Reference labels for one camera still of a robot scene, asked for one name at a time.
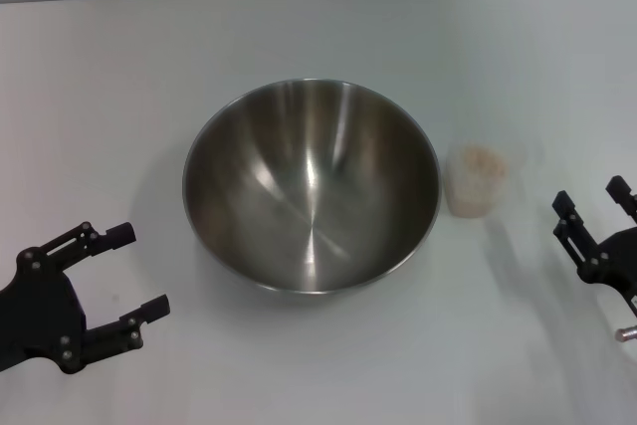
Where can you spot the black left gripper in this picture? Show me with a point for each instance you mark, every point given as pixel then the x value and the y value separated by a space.
pixel 45 310

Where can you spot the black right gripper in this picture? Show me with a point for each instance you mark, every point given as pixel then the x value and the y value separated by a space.
pixel 617 261

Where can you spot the white rice grains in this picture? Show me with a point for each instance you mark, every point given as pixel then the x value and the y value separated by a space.
pixel 480 166

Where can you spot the clear plastic cup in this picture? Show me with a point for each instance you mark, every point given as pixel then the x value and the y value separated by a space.
pixel 457 202

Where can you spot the stainless steel mixing bowl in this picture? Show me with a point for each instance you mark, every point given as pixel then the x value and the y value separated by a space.
pixel 308 186

